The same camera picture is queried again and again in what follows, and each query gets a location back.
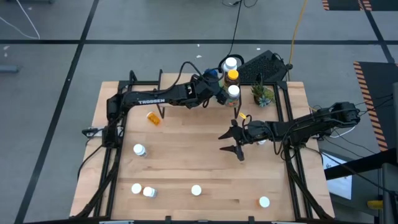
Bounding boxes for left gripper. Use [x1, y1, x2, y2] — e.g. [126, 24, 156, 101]
[185, 73, 230, 109]

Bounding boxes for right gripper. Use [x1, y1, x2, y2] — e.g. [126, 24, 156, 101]
[218, 119, 275, 162]

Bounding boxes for multivitamin gummies bottle green label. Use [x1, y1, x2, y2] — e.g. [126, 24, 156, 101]
[224, 84, 241, 108]

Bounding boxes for brown bottle yellow cap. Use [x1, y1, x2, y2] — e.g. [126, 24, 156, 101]
[223, 69, 241, 90]

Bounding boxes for Tums bottle blue cap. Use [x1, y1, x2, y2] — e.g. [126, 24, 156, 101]
[203, 68, 220, 81]

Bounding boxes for white aspirin bottle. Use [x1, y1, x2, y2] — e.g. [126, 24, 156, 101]
[132, 143, 147, 158]

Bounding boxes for wooden shelf black legs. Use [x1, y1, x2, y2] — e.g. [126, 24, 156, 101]
[156, 68, 244, 119]

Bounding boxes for plain white bottle white cap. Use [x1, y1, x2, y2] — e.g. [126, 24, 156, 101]
[222, 57, 239, 75]

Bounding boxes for succulent plant black pot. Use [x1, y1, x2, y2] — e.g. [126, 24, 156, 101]
[250, 81, 276, 108]

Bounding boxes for black keyboard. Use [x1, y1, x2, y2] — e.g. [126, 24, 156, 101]
[238, 49, 294, 83]

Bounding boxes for small clear bottle white cap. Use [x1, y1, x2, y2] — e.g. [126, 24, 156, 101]
[142, 186, 159, 199]

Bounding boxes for white paper sheet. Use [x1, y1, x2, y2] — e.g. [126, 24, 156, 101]
[322, 152, 354, 200]

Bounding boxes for small black white connector box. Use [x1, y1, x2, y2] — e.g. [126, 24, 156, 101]
[81, 126, 105, 139]

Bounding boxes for black yellow hazard mat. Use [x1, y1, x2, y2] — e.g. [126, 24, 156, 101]
[353, 61, 398, 154]
[322, 0, 398, 12]

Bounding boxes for small yellow object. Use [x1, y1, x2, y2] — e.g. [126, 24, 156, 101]
[366, 200, 384, 211]

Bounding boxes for grey flat object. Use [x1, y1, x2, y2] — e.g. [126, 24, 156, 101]
[0, 64, 20, 74]

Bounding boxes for black cable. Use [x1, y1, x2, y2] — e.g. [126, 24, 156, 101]
[217, 0, 259, 75]

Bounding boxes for black table frame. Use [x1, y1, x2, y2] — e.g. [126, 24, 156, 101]
[70, 70, 335, 224]

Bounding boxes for yellow cable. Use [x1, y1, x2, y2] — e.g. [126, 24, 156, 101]
[288, 0, 309, 66]

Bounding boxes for white cable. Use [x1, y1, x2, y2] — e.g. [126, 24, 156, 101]
[0, 0, 41, 40]

